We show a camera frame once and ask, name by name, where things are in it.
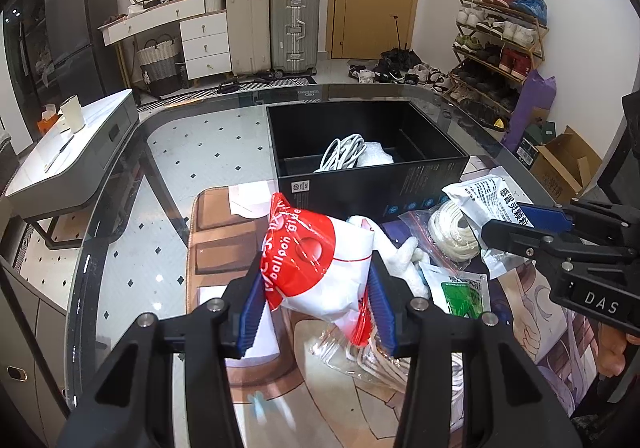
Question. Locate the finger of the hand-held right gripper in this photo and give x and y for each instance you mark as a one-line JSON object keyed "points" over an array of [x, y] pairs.
{"points": [[542, 218], [510, 238]]}

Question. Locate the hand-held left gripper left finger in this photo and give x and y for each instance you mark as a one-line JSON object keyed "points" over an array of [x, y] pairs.
{"points": [[248, 323]]}

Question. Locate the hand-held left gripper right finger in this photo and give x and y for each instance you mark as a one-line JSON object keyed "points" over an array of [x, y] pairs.
{"points": [[382, 313]]}

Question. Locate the white printed pouch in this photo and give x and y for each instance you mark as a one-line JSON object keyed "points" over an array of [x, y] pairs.
{"points": [[492, 203]]}

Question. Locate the white plush toy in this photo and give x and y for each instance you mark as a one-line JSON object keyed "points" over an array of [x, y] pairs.
{"points": [[400, 253]]}

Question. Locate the green white packet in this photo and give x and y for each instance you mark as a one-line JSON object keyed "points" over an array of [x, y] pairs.
{"points": [[462, 295]]}

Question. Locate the red white balloon bag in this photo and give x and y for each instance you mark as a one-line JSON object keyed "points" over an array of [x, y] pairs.
{"points": [[310, 273]]}

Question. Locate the black cardboard box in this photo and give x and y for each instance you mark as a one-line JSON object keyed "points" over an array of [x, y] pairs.
{"points": [[360, 177]]}

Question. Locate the white foam wrap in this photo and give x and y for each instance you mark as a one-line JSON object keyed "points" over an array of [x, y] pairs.
{"points": [[377, 155]]}

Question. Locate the person's right hand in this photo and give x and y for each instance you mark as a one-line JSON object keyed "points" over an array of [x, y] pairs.
{"points": [[612, 348]]}

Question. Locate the open cardboard box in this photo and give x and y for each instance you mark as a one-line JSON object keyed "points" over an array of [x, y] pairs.
{"points": [[565, 167]]}

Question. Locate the dark labelled box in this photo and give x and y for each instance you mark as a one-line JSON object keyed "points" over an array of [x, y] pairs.
{"points": [[527, 152]]}

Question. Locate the printed desk mat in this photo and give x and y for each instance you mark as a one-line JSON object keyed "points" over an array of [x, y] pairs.
{"points": [[220, 253]]}

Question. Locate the green box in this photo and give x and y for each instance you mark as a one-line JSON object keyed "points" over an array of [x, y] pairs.
{"points": [[545, 132]]}

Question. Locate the purple mat bag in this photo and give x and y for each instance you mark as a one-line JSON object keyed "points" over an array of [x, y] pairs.
{"points": [[535, 107]]}

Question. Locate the pile of floor shoes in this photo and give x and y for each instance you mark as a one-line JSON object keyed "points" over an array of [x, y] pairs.
{"points": [[415, 75]]}

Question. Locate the rows of shelved shoes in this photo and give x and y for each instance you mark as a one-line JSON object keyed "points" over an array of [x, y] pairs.
{"points": [[500, 27]]}

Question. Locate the black umbrella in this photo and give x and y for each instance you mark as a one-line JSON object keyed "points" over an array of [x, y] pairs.
{"points": [[400, 55]]}

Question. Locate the grey low cabinet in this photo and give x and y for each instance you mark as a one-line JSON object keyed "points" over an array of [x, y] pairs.
{"points": [[25, 328]]}

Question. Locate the striped floor runner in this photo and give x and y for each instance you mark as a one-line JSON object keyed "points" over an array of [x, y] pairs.
{"points": [[200, 95]]}

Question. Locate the small black floor object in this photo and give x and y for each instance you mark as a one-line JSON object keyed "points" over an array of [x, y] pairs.
{"points": [[230, 87]]}

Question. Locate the white grey side table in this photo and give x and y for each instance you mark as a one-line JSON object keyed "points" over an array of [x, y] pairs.
{"points": [[75, 162]]}

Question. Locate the cream cup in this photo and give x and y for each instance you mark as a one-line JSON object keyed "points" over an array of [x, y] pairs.
{"points": [[70, 115]]}

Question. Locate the woven laundry basket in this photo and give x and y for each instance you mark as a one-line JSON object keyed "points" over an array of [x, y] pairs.
{"points": [[157, 62]]}

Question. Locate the small orange box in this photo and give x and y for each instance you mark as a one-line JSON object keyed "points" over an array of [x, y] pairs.
{"points": [[47, 120]]}

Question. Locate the white dressing table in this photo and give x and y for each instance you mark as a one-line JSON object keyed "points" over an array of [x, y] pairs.
{"points": [[200, 32]]}

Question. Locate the beige suitcase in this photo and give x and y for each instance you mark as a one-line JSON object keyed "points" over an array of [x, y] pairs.
{"points": [[247, 27]]}

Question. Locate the silver suitcase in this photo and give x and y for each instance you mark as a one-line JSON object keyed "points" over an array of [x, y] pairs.
{"points": [[295, 27]]}

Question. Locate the dark grey fridge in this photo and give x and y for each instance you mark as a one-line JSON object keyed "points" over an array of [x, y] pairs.
{"points": [[75, 27]]}

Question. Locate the dark glass cabinet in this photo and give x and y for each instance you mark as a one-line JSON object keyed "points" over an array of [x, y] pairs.
{"points": [[20, 52]]}

